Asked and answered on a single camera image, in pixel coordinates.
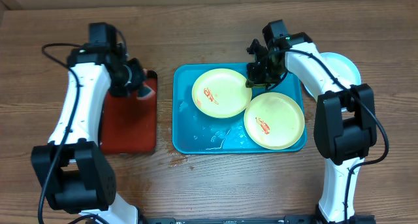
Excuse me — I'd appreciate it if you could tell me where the green plate top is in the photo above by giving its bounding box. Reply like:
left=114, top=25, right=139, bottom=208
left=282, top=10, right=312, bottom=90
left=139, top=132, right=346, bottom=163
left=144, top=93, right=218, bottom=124
left=191, top=69, right=252, bottom=118

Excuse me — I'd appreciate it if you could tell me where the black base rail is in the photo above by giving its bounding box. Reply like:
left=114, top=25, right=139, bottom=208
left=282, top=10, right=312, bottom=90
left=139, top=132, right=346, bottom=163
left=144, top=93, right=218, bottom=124
left=145, top=215, right=376, bottom=224

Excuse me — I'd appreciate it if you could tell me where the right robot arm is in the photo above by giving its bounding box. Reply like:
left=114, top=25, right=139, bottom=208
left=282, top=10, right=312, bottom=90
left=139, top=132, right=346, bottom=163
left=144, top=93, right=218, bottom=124
left=246, top=20, right=377, bottom=223

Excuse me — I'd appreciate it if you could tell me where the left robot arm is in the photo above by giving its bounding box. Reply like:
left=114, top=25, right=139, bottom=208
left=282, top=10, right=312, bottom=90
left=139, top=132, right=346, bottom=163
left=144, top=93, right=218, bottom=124
left=31, top=22, right=146, bottom=223

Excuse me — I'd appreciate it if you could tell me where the light blue plate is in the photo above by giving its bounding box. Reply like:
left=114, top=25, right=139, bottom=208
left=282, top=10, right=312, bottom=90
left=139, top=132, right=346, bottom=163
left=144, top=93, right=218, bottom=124
left=303, top=52, right=362, bottom=99

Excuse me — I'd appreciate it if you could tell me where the green plate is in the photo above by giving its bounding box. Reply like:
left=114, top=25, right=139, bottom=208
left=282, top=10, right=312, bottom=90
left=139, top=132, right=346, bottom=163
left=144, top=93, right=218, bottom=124
left=191, top=69, right=252, bottom=118
left=244, top=92, right=305, bottom=150

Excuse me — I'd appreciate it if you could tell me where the black tray with red liquid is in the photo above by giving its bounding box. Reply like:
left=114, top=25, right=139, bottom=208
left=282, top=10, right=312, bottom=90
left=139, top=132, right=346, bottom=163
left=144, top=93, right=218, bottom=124
left=97, top=69, right=159, bottom=155

